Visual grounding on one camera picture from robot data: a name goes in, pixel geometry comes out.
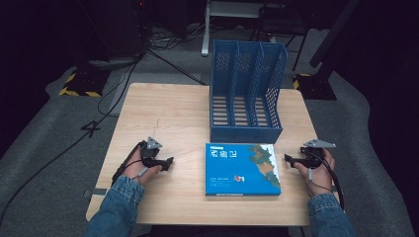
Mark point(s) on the dark computer tower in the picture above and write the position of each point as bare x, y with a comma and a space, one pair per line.
110, 31

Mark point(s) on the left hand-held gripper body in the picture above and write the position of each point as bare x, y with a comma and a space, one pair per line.
150, 152

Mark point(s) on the white metal stand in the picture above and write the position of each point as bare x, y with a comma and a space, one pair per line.
215, 19

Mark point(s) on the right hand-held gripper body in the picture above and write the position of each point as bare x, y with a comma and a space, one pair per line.
313, 154

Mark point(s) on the grey table edge bracket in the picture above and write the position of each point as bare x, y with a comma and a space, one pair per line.
95, 192

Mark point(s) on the black chair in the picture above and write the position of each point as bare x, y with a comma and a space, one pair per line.
283, 23

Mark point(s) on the person's left hand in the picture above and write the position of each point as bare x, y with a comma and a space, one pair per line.
138, 168

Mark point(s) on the black yellow striped base plate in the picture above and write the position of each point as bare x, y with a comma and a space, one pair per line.
311, 87
84, 84

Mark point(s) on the person's right hand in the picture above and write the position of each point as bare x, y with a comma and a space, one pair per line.
317, 180

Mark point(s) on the blue book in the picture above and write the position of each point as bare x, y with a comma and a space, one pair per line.
242, 169

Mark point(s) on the black slanted stand pole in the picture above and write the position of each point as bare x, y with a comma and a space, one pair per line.
332, 33

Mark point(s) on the blue plastic file rack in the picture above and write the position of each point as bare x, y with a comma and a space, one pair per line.
245, 95

